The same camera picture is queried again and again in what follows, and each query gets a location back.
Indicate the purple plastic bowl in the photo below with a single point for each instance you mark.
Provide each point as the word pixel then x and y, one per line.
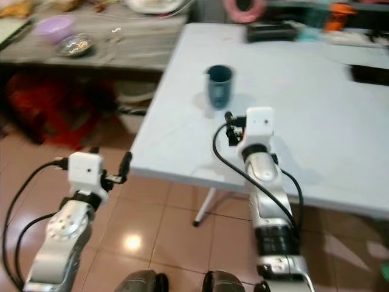
pixel 53 29

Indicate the white plastic container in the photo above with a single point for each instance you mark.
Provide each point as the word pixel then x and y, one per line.
pixel 129 100

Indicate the dark right robot foot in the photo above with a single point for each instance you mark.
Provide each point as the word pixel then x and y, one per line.
pixel 223 282

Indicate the white round dish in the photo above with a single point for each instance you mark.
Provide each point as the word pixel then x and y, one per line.
pixel 155 6

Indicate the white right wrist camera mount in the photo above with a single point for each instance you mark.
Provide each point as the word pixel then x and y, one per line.
pixel 260 126

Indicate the light green tray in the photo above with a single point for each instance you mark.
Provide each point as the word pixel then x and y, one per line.
pixel 9 30

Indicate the black rectangular box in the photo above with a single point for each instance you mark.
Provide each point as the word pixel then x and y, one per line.
pixel 273 31

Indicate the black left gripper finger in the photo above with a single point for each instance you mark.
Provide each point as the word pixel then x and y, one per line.
pixel 126 167
pixel 94 150

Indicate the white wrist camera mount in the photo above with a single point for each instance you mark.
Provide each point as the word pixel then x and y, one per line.
pixel 260 126
pixel 88 173

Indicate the orange plastic object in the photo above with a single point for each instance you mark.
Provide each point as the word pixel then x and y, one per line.
pixel 339 17

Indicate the flat black object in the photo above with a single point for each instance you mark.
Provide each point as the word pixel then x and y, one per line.
pixel 371 74

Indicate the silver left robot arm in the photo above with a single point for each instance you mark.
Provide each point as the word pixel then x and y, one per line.
pixel 64 228

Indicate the teal plastic container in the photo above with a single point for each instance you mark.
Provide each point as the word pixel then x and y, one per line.
pixel 313 25

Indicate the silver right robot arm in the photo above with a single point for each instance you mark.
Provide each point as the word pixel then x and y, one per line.
pixel 264 176

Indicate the flat white object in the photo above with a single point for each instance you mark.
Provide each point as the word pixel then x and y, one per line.
pixel 355 38

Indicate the white folding table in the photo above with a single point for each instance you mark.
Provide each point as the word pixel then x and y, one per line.
pixel 322 109

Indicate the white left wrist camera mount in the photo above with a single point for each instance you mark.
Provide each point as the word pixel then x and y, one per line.
pixel 88 173

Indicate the dark left robot foot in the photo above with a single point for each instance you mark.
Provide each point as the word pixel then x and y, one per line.
pixel 140 282

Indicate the small green object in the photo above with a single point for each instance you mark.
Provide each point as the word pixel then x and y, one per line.
pixel 385 269

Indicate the grey stone counter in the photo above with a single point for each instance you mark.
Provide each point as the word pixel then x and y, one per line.
pixel 140 42

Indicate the dark robot foot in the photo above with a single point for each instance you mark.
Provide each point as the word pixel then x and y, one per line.
pixel 223 282
pixel 140 282

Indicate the yellow food bag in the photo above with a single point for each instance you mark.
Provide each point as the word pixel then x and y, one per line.
pixel 17 7

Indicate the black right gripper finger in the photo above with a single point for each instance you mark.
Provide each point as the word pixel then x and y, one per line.
pixel 229 121

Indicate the dark teal plastic cup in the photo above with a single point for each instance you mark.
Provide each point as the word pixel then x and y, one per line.
pixel 220 88

